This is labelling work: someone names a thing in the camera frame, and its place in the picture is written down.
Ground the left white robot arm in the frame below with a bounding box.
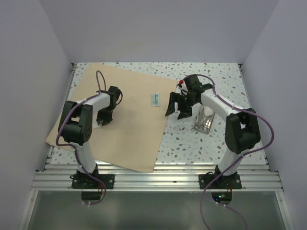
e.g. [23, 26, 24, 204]
[56, 86, 123, 188]

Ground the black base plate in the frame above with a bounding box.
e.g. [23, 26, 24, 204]
[198, 172, 242, 190]
[70, 168, 115, 189]

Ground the beige cloth mat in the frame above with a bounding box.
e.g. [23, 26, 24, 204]
[45, 63, 177, 173]

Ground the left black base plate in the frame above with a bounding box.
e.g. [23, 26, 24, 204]
[70, 168, 115, 189]

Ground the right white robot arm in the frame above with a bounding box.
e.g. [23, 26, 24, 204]
[165, 74, 261, 188]

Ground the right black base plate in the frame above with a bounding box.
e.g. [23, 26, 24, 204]
[198, 172, 242, 190]

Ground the green white packet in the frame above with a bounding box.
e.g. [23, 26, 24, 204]
[151, 93, 160, 107]

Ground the metal instrument tray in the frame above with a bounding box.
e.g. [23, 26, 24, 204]
[193, 105, 215, 134]

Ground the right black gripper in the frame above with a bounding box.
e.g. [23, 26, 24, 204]
[165, 92, 198, 120]

